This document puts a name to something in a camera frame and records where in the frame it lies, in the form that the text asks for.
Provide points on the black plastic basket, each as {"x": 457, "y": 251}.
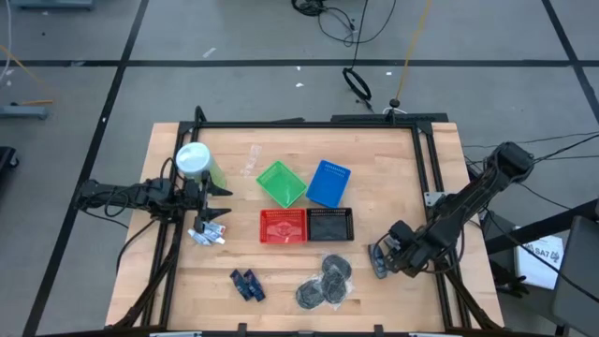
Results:
{"x": 330, "y": 227}

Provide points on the green plastic basket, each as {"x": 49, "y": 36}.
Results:
{"x": 281, "y": 185}

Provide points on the grey chair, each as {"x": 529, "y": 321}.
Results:
{"x": 580, "y": 271}

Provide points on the grey-blue packet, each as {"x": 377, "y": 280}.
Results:
{"x": 377, "y": 262}

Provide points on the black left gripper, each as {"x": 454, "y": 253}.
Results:
{"x": 204, "y": 201}

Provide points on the black aluminium table frame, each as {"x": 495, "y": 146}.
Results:
{"x": 304, "y": 125}

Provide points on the black metal beam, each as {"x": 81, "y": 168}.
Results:
{"x": 538, "y": 229}

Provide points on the red plastic basket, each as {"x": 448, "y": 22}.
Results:
{"x": 283, "y": 227}

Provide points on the blue plastic basket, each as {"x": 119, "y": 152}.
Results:
{"x": 327, "y": 185}

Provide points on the silver metal bracket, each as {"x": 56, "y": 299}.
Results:
{"x": 433, "y": 197}

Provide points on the black item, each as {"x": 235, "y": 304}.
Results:
{"x": 337, "y": 266}
{"x": 310, "y": 295}
{"x": 333, "y": 288}

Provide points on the white cardboard box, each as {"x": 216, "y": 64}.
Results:
{"x": 543, "y": 262}

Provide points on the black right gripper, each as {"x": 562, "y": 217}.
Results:
{"x": 402, "y": 253}

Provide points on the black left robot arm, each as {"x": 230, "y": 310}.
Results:
{"x": 117, "y": 194}

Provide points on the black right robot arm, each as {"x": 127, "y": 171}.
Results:
{"x": 468, "y": 206}

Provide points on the clear plastic wrapper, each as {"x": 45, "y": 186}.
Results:
{"x": 252, "y": 159}

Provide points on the black camera mast knob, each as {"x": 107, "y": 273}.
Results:
{"x": 395, "y": 103}

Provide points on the grey metal bar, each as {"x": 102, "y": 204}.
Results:
{"x": 23, "y": 112}

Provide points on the white green wipes canister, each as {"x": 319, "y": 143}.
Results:
{"x": 193, "y": 159}

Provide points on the dark blue packet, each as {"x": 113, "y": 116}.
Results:
{"x": 255, "y": 285}
{"x": 239, "y": 283}

